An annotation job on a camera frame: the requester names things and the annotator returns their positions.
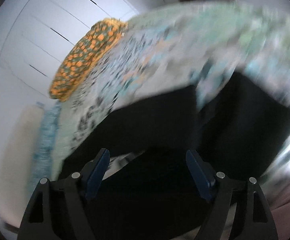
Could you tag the teal floral pillow near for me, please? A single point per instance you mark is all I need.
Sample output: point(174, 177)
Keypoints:
point(41, 164)

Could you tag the orange floral folded quilt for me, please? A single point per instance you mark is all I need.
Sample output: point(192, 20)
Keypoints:
point(83, 57)

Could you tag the floral bed sheet mattress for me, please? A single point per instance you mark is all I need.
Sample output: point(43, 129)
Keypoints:
point(194, 43)

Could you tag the black pants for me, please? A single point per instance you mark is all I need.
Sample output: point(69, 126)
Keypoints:
point(239, 133)

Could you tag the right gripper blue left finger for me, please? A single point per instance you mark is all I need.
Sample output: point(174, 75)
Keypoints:
point(58, 209)

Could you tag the beige padded headboard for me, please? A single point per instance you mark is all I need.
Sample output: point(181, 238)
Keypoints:
point(15, 165)

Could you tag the white wardrobe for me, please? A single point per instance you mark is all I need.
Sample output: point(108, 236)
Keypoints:
point(46, 30)

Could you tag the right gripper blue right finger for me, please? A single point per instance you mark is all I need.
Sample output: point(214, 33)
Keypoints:
point(252, 219)

